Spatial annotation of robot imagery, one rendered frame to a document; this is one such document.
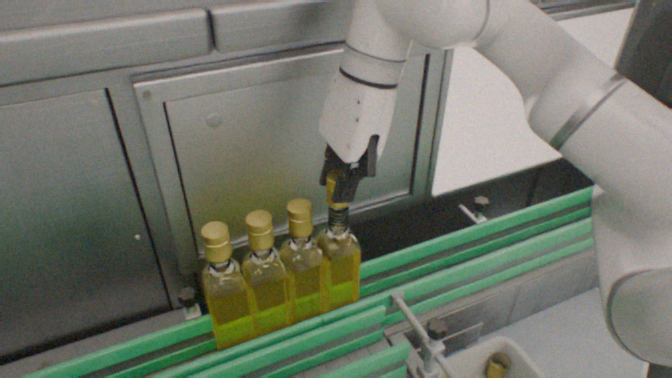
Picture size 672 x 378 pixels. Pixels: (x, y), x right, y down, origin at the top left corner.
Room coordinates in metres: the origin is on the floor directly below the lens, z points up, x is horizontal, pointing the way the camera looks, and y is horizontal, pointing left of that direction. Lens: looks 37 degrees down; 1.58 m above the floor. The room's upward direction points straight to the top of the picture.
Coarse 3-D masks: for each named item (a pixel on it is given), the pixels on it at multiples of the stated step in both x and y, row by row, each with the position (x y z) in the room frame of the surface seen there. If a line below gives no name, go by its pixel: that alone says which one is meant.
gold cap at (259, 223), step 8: (248, 216) 0.49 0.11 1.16; (256, 216) 0.49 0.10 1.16; (264, 216) 0.49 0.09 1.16; (248, 224) 0.48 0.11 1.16; (256, 224) 0.48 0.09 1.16; (264, 224) 0.48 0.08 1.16; (248, 232) 0.48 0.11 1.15; (256, 232) 0.47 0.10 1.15; (264, 232) 0.48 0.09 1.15; (272, 232) 0.49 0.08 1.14; (248, 240) 0.49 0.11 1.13; (256, 240) 0.47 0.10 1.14; (264, 240) 0.47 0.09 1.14; (272, 240) 0.49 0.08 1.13; (256, 248) 0.47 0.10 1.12; (264, 248) 0.47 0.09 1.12
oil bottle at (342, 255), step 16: (320, 240) 0.54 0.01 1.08; (336, 240) 0.52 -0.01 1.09; (352, 240) 0.53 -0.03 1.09; (336, 256) 0.51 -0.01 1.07; (352, 256) 0.52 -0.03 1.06; (336, 272) 0.51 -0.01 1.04; (352, 272) 0.52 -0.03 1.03; (336, 288) 0.51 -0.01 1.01; (352, 288) 0.52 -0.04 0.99; (336, 304) 0.51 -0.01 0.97
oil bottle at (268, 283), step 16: (256, 272) 0.46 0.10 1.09; (272, 272) 0.47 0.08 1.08; (256, 288) 0.46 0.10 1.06; (272, 288) 0.47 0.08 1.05; (288, 288) 0.48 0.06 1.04; (256, 304) 0.46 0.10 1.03; (272, 304) 0.46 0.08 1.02; (288, 304) 0.47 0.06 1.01; (256, 320) 0.46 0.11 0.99; (272, 320) 0.46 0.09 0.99; (288, 320) 0.47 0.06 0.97; (256, 336) 0.46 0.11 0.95
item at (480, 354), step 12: (504, 336) 0.54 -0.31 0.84; (480, 348) 0.52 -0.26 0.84; (492, 348) 0.52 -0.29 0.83; (504, 348) 0.53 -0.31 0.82; (516, 348) 0.52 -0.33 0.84; (456, 360) 0.49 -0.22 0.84; (468, 360) 0.50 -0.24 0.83; (480, 360) 0.51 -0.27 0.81; (492, 360) 0.52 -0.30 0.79; (516, 360) 0.51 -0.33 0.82; (528, 360) 0.49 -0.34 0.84; (444, 372) 0.48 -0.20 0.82; (456, 372) 0.49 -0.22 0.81; (468, 372) 0.50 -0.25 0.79; (480, 372) 0.51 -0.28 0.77; (516, 372) 0.50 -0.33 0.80; (528, 372) 0.48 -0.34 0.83; (540, 372) 0.47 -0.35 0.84
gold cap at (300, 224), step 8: (296, 200) 0.53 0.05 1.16; (304, 200) 0.53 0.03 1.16; (288, 208) 0.51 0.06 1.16; (296, 208) 0.51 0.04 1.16; (304, 208) 0.51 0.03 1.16; (288, 216) 0.51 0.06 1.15; (296, 216) 0.50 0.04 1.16; (304, 216) 0.50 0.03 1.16; (288, 224) 0.51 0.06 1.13; (296, 224) 0.50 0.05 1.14; (304, 224) 0.50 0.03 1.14; (312, 224) 0.51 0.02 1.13; (296, 232) 0.50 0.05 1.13; (304, 232) 0.50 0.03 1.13
